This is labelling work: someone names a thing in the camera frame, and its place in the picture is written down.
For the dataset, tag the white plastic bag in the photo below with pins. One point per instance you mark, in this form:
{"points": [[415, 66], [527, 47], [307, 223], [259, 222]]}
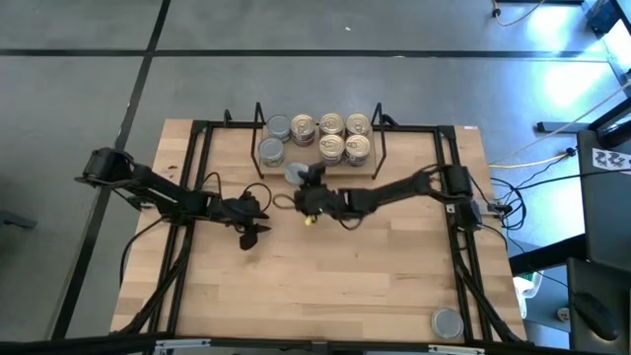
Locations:
{"points": [[525, 296]]}

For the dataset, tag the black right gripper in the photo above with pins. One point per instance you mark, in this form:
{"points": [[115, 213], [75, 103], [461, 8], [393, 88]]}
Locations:
{"points": [[320, 202]]}

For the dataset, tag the black table clamp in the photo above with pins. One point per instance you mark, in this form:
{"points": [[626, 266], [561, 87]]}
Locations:
{"points": [[228, 117], [389, 119]]}

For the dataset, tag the black table frame rails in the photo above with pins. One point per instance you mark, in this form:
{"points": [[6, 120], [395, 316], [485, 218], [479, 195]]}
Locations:
{"points": [[414, 128]]}

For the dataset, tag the grey furniture foot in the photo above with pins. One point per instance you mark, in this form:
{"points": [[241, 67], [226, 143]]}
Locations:
{"points": [[17, 219]]}

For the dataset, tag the black desk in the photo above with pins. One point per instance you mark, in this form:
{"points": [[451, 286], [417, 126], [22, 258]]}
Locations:
{"points": [[606, 222], [591, 276]]}

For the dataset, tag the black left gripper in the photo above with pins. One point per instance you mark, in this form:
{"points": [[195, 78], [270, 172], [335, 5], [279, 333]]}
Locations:
{"points": [[239, 212]]}

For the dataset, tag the blue box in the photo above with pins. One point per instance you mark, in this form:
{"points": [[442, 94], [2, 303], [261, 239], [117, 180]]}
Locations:
{"points": [[601, 15]]}

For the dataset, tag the silver metal bracket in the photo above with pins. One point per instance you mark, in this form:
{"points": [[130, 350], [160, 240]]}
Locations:
{"points": [[182, 346], [456, 350]]}

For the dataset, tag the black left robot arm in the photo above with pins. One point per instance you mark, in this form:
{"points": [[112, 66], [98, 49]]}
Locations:
{"points": [[158, 190]]}

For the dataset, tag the cans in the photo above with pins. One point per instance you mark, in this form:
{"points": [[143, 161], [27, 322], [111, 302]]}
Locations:
{"points": [[332, 163]]}

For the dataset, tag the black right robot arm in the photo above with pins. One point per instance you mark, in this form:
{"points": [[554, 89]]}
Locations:
{"points": [[394, 190]]}

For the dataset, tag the black computer mouse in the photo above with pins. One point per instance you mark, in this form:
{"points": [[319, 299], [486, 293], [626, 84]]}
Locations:
{"points": [[596, 315]]}

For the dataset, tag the black stand foot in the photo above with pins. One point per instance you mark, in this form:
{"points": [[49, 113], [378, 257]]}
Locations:
{"points": [[567, 127]]}

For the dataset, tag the black-framed wooden shelf rack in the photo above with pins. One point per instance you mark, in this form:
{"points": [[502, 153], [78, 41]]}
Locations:
{"points": [[365, 170]]}

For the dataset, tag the blue pink-striped fish can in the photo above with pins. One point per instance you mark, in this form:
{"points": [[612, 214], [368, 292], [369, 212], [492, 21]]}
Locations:
{"points": [[331, 144], [358, 163], [302, 123], [357, 123], [331, 123], [357, 145]]}

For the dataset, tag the grey power adapter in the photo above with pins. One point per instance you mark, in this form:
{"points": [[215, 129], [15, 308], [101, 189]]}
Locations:
{"points": [[485, 208]]}

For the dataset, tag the yellow tape tag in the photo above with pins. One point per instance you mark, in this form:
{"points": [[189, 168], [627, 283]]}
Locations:
{"points": [[309, 221]]}

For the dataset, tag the white printed paper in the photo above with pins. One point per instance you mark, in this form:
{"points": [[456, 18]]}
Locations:
{"points": [[611, 159]]}

